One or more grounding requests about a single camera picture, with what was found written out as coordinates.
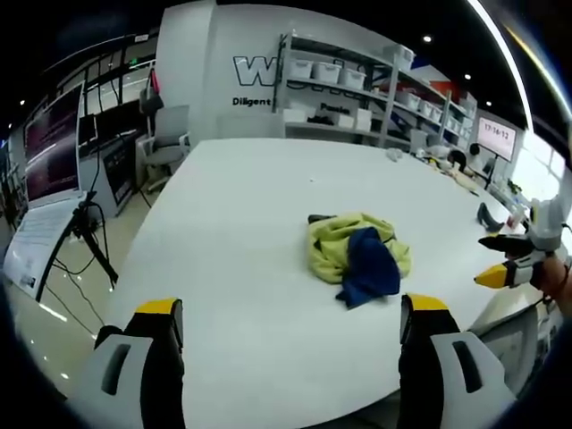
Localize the row of white storage bins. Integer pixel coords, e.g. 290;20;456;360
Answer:
282;58;370;89

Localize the white chair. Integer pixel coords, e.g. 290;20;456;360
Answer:
467;292;555;397

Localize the metal shelf unit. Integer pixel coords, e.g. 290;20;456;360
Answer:
278;29;477;149

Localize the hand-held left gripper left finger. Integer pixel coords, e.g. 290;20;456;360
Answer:
70;298;186;429

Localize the person's right hand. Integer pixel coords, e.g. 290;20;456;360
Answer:
539;253;572;306

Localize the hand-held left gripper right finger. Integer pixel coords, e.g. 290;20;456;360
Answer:
396;292;520;429

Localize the yellow and blue garment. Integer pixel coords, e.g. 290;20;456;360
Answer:
306;213;412;310

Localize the hanging grey bag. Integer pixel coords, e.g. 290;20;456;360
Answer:
139;70;165;114

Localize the slanted floor display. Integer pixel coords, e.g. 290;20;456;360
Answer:
101;141;136;207

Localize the large open laptop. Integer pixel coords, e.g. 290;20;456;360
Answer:
3;81;89;299

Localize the black curved object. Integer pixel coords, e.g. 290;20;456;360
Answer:
476;201;505;233

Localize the grey office chair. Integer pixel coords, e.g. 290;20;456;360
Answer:
139;104;192;194

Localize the black tripod stand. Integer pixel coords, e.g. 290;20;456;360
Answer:
35;190;120;303

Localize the wall screen with digits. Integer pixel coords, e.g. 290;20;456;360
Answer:
475;114;517;163

